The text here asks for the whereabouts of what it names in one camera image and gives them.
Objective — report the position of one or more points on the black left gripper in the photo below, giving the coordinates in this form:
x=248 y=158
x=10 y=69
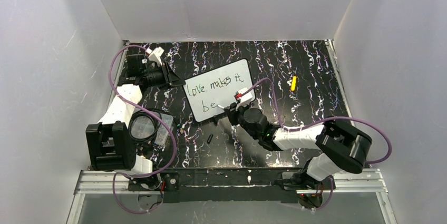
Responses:
x=166 y=76

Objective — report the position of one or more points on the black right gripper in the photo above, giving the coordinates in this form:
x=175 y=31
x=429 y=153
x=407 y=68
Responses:
x=236 y=114

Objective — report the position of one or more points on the small whiteboard black frame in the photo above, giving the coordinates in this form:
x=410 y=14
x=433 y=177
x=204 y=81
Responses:
x=208 y=91

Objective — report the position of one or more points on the black marker cap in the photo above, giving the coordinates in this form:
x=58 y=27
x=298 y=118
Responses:
x=209 y=139

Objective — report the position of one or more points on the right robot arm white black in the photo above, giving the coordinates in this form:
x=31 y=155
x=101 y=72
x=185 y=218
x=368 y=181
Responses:
x=343 y=147

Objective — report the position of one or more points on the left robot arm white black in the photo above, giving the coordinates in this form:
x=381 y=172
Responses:
x=109 y=140

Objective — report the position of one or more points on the black base bar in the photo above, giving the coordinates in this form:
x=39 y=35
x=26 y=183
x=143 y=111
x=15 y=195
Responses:
x=274 y=193

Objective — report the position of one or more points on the whiteboard metal wire stand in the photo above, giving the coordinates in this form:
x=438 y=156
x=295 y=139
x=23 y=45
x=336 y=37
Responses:
x=215 y=120

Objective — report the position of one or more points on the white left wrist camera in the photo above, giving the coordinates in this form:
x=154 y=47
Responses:
x=153 y=56

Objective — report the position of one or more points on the aluminium rail left side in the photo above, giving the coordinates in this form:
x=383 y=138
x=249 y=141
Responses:
x=116 y=72

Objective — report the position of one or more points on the aluminium front rail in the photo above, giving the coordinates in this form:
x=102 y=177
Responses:
x=175 y=179

